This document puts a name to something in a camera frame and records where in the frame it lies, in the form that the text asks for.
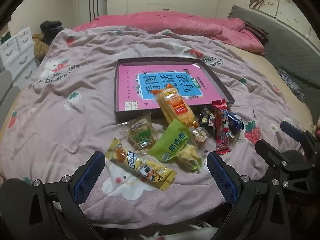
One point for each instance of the grey shallow cardboard box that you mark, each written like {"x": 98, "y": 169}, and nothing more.
{"x": 116, "y": 90}

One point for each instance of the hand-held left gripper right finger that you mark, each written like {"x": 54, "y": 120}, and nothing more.
{"x": 220, "y": 175}

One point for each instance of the clear candied haw packet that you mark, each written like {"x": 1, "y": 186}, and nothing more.
{"x": 200, "y": 136}

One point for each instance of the clear gold band cake packet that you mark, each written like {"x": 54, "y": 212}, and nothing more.
{"x": 235, "y": 135}

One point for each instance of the pink quilt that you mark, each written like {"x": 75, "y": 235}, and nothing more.
{"x": 162, "y": 21}

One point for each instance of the grey padded headboard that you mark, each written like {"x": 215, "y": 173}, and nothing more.
{"x": 275, "y": 35}

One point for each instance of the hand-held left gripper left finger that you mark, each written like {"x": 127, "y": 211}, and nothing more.
{"x": 90, "y": 177}

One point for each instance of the lime green snack packet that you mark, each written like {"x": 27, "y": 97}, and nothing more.
{"x": 172, "y": 140}

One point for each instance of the blue patterned cloth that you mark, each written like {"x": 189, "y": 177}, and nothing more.
{"x": 291, "y": 85}

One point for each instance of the white drawer cabinet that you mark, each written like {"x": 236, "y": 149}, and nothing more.
{"x": 17, "y": 47}

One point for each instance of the dark clothes pile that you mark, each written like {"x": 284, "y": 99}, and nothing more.
{"x": 51, "y": 28}

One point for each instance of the brown plush toy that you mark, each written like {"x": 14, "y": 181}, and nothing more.
{"x": 41, "y": 45}

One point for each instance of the long red snack packet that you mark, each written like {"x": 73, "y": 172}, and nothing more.
{"x": 222, "y": 130}

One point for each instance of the long yellow snack packet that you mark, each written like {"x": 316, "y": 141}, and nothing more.
{"x": 140, "y": 167}

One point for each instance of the black cartoon snack packet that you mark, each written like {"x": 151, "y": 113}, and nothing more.
{"x": 205, "y": 118}

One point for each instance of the pink book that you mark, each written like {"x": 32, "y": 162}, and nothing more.
{"x": 130, "y": 80}

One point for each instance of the orange rice cracker packet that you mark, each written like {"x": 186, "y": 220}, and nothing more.
{"x": 175, "y": 110}

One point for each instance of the clear green label snack packet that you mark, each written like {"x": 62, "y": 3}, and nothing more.
{"x": 141, "y": 133}

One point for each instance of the blue snack packet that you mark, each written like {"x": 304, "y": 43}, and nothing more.
{"x": 235, "y": 122}

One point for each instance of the strawberry printed blanket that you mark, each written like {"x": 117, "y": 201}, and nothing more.
{"x": 75, "y": 120}

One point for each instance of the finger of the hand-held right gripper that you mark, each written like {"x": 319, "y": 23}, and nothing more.
{"x": 291, "y": 130}
{"x": 275, "y": 156}

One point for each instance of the beige bed sheet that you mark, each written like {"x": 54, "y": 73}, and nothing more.
{"x": 262, "y": 75}

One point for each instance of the dark striped pillow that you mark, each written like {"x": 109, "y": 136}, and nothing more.
{"x": 257, "y": 32}

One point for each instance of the hanging bags and hats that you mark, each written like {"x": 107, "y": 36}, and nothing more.
{"x": 93, "y": 5}

